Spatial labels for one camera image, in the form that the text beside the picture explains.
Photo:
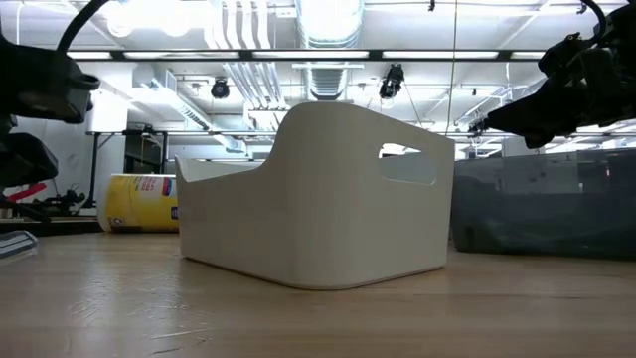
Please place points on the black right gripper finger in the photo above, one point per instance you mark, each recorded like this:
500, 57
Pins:
546, 117

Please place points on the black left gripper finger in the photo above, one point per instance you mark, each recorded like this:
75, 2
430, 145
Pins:
25, 159

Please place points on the smoke translucent plastic bin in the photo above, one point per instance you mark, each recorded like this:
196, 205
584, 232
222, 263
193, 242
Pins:
536, 219

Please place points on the white plastic bin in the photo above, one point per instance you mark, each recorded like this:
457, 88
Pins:
298, 214

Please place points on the red background item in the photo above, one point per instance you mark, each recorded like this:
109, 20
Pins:
27, 192

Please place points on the black ceiling spotlight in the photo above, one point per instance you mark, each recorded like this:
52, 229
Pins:
477, 124
391, 82
220, 89

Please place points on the white box cabinet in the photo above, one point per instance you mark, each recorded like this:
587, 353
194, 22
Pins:
111, 115

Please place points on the yellow white wipes canister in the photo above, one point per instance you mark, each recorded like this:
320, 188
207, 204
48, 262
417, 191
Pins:
139, 204

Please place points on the black aluminium rig frame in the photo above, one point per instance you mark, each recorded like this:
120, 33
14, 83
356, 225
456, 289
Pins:
377, 54

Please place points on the silver ventilation duct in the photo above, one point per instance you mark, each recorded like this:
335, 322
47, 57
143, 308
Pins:
330, 22

